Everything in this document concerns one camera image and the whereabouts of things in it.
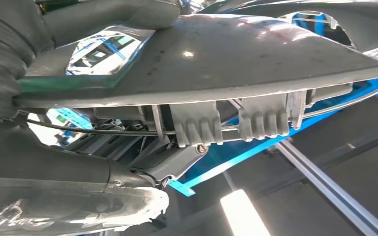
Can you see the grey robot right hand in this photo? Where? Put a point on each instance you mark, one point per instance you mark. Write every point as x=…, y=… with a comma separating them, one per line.
x=45, y=156

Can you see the aluminium ceiling rail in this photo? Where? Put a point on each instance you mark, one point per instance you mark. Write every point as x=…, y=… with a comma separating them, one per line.
x=332, y=190

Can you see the blue metal shelf rack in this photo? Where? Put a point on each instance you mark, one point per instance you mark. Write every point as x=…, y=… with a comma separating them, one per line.
x=215, y=166

